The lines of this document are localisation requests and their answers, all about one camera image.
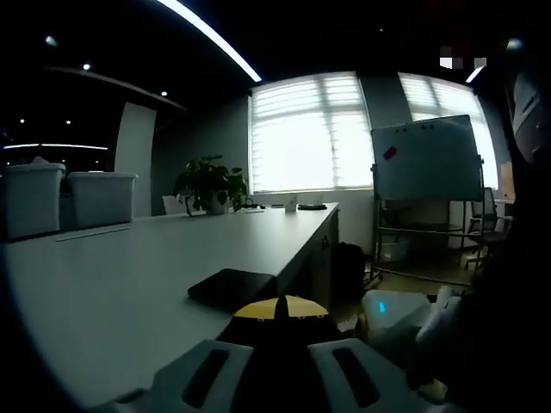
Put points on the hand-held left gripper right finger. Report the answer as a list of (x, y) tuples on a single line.
[(391, 387)]

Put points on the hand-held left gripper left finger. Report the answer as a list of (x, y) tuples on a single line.
[(168, 383)]

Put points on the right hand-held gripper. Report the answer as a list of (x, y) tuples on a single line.
[(396, 318)]

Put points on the black pad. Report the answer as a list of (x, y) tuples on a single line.
[(228, 286)]

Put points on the white desk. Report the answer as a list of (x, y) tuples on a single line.
[(129, 279)]

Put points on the clear storage box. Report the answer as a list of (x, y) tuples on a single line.
[(395, 253)]

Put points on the black backpack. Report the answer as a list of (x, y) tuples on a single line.
[(351, 266)]

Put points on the person's black clothing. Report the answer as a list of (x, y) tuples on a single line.
[(516, 301)]

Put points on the black office chair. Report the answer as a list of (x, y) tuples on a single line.
[(490, 234)]

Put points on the dark flat device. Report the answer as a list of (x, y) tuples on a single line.
[(312, 207)]

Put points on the paper cup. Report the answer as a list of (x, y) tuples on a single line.
[(290, 206)]

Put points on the whiteboard on stand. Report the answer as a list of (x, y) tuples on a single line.
[(430, 159)]

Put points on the red whiteboard eraser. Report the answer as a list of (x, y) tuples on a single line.
[(389, 153)]

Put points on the white chair back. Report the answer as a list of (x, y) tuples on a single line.
[(170, 206)]

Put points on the white storage bin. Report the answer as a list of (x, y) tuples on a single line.
[(103, 202), (34, 202)]

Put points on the wide window blind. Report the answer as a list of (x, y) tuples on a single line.
[(310, 142)]

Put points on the potted green plant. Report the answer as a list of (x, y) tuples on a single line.
[(206, 176)]

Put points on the narrow window blind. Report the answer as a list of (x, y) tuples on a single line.
[(430, 96)]

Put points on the white square pillar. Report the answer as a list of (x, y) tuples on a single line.
[(135, 150)]

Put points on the grey chest-worn device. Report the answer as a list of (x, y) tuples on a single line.
[(527, 107)]

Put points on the curved ceiling light strip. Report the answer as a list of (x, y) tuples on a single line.
[(213, 41)]

